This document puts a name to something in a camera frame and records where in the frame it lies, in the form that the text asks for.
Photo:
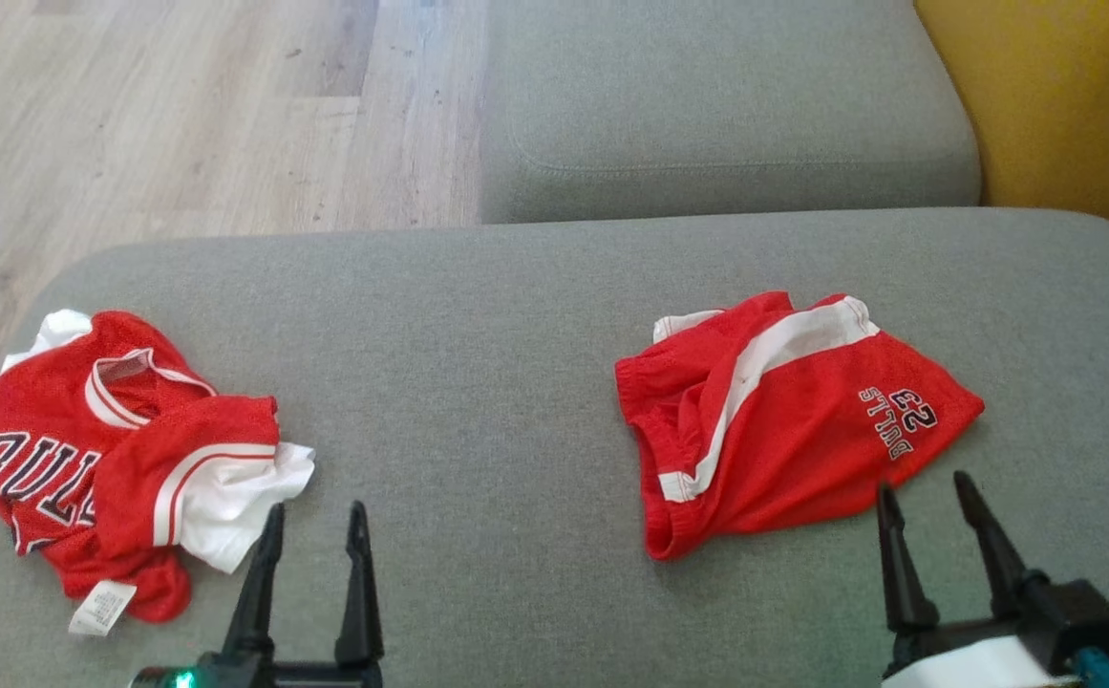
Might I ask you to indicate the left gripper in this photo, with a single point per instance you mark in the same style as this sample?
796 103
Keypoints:
267 675

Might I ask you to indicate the grey sofa seat cushion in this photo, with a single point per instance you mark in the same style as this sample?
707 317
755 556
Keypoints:
707 96

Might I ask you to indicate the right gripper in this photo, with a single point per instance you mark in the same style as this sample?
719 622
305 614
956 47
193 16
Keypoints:
1060 621

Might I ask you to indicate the red white basketball shorts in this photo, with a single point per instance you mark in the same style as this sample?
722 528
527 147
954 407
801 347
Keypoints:
802 430

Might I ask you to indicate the wide yellow sofa backrest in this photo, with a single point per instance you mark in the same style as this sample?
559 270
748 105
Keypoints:
1070 96

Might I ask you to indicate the red white basketball jersey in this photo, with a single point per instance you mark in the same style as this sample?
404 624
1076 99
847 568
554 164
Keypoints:
48 411

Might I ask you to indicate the large grey ottoman cushion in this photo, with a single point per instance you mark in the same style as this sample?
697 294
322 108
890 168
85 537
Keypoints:
478 382

